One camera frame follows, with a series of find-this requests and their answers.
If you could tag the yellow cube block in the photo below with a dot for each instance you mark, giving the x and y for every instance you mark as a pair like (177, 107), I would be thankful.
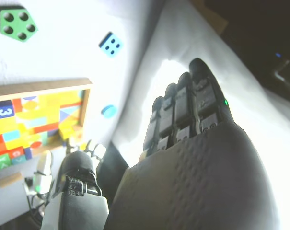
(66, 133)

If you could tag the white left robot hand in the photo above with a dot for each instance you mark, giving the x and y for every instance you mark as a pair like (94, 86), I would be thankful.
(195, 187)

